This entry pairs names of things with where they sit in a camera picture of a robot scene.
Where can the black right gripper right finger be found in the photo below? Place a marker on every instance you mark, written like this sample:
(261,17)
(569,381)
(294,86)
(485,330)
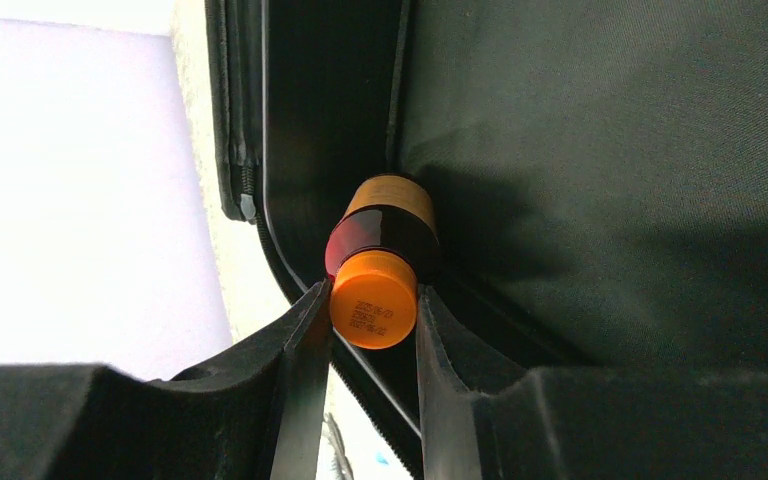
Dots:
(482,416)

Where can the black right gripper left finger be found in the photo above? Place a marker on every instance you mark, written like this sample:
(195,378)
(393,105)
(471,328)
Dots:
(254,411)

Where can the brown bottle orange cap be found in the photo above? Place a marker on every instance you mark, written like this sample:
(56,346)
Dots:
(383,248)

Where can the red medicine kit case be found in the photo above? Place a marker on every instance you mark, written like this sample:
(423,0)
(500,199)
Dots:
(598,170)

